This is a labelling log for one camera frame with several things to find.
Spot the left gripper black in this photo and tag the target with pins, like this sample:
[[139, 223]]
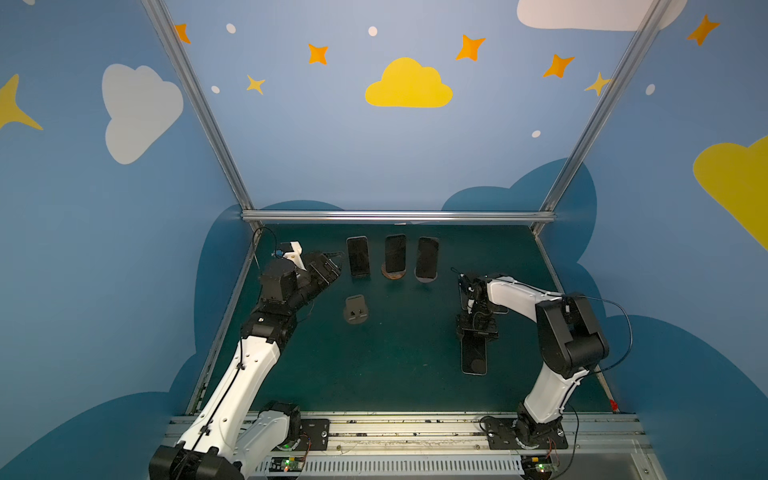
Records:
[[323, 270]]

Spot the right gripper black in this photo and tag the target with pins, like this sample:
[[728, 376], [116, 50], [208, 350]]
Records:
[[475, 323]]

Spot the light blue phone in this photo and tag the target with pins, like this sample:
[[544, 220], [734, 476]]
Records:
[[474, 355]]

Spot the dark phone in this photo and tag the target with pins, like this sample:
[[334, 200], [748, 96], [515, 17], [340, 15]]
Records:
[[395, 253], [427, 257]]

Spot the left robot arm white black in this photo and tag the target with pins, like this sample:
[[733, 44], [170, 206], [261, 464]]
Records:
[[217, 445]]

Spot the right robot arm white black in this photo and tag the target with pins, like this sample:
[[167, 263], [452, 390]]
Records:
[[570, 341]]

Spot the pink-edged phone back left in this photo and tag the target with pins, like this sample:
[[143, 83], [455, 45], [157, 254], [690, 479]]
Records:
[[358, 256]]

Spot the round wooden phone stand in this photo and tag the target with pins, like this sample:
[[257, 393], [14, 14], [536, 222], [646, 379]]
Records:
[[393, 275]]

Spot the right controller board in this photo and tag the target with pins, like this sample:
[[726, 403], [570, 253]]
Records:
[[537, 467]]

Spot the controller board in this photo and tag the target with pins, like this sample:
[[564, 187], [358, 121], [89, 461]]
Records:
[[537, 467], [287, 465]]

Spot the left controller board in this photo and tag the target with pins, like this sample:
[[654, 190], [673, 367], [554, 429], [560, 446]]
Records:
[[287, 465]]

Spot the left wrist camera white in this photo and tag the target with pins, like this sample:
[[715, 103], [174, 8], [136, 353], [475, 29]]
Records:
[[291, 251]]

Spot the horizontal aluminium frame bar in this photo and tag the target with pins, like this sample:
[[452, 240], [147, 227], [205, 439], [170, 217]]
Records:
[[462, 217]]

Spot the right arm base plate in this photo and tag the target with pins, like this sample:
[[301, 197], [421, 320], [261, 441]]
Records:
[[523, 433]]

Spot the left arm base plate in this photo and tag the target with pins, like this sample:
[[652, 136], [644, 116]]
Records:
[[311, 434]]

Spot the aluminium mounting rail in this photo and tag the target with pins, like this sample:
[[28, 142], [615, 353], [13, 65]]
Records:
[[451, 445]]

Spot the left aluminium frame post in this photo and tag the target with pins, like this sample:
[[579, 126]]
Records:
[[161, 20]]

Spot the aluminium frame post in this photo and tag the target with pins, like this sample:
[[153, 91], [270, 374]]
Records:
[[161, 20], [630, 61]]

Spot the right aluminium frame post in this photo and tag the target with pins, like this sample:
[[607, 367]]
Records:
[[630, 61]]

